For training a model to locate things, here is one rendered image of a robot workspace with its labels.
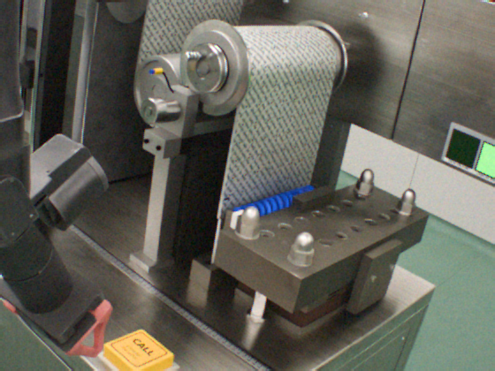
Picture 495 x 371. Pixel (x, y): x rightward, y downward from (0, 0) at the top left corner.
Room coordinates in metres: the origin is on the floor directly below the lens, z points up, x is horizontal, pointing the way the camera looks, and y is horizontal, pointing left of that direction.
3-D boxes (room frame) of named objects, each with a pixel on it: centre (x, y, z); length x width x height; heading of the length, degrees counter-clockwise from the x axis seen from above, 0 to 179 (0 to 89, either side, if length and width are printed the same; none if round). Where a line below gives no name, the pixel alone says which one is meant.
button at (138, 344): (0.69, 0.10, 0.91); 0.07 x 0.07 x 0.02; 52
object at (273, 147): (1.03, -0.03, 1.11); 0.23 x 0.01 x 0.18; 142
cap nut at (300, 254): (0.84, -0.09, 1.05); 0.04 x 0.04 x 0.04
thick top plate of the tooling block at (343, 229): (1.00, -0.15, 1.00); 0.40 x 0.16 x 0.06; 142
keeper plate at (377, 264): (0.95, -0.24, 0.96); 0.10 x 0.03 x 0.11; 142
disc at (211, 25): (0.98, 0.09, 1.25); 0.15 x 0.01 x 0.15; 52
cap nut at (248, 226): (0.89, -0.01, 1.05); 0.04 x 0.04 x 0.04
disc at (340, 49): (1.18, -0.07, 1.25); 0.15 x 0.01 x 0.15; 52
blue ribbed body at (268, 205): (1.02, -0.05, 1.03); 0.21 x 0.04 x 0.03; 142
